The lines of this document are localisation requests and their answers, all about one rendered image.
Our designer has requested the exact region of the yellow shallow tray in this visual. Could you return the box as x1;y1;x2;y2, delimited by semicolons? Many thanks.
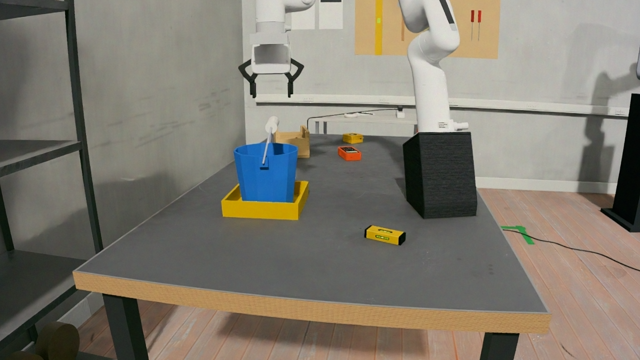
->
221;181;309;220

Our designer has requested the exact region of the wooden crate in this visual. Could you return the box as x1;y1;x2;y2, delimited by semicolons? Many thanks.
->
273;125;310;159

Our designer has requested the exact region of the yellow pocket level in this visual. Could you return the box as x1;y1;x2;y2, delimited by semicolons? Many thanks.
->
364;225;406;245

